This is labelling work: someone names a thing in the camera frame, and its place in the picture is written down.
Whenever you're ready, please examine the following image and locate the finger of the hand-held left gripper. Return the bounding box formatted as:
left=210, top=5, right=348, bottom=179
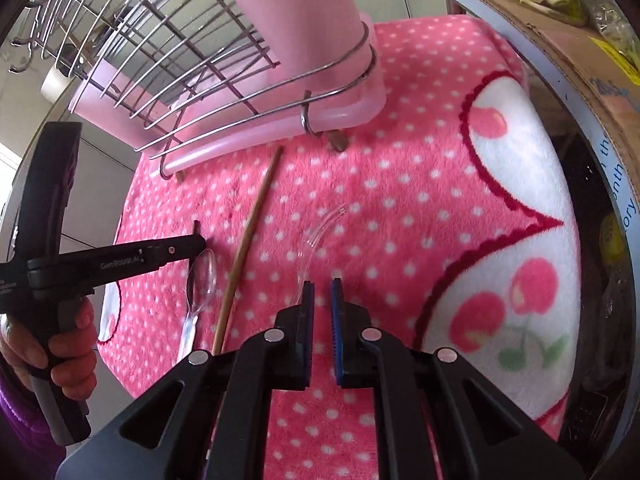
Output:
left=27, top=234, right=207, bottom=297

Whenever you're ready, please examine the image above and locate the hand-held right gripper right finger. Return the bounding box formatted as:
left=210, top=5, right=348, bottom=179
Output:
left=331, top=278, right=584, bottom=480

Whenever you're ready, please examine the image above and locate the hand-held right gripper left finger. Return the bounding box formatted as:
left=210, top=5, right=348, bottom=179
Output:
left=120, top=280, right=317, bottom=480

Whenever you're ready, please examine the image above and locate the clear plastic spoon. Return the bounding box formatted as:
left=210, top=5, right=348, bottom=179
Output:
left=294, top=203, right=352, bottom=307
left=176, top=249, right=219, bottom=362

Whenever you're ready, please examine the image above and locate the metal wire dish rack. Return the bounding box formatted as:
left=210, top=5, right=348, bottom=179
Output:
left=7, top=0, right=380, bottom=182

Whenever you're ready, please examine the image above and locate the pink utensil holder cup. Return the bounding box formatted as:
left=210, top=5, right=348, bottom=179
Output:
left=206, top=0, right=372, bottom=83

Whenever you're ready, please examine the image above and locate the person's left forearm purple sleeve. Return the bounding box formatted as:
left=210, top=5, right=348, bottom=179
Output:
left=0, top=375, right=67, bottom=480

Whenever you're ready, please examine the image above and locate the person's left hand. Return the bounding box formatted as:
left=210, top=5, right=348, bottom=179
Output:
left=0, top=297, right=99, bottom=403

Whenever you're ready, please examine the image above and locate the brown wooden chopstick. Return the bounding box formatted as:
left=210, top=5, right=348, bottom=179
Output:
left=210, top=145, right=285, bottom=357

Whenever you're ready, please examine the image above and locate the pink polka-dot blanket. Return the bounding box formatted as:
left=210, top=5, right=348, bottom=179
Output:
left=96, top=13, right=584, bottom=480

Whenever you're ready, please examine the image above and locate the pink drip tray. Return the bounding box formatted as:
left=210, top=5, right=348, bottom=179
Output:
left=67, top=9, right=389, bottom=177

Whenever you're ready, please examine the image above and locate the cardboard box with yellow label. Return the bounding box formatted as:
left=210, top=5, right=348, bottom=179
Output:
left=449, top=0, right=640, bottom=246

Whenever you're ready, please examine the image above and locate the clear plastic bag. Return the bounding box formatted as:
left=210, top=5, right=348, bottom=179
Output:
left=575, top=0, right=640, bottom=56

